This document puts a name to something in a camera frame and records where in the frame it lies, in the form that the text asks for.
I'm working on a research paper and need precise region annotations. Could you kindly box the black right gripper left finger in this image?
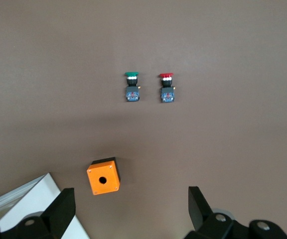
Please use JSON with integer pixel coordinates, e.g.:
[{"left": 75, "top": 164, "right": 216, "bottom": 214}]
[{"left": 0, "top": 188, "right": 76, "bottom": 239}]

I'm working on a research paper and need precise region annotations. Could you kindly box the green mushroom push button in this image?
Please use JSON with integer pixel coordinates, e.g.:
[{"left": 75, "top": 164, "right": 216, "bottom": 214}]
[{"left": 123, "top": 71, "right": 141, "bottom": 102}]

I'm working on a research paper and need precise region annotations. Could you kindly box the red mushroom push button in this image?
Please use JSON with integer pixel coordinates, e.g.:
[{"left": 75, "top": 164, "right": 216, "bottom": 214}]
[{"left": 157, "top": 72, "right": 176, "bottom": 103}]

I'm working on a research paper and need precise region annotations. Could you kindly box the orange push button box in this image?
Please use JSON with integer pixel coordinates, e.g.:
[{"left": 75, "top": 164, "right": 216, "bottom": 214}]
[{"left": 86, "top": 156, "right": 121, "bottom": 196}]

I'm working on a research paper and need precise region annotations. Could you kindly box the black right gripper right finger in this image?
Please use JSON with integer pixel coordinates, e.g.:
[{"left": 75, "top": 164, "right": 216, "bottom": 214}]
[{"left": 184, "top": 186, "right": 287, "bottom": 239}]

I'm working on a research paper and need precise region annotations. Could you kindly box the white drawer cabinet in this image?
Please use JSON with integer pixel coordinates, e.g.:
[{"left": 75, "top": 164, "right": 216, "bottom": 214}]
[{"left": 0, "top": 173, "right": 91, "bottom": 239}]

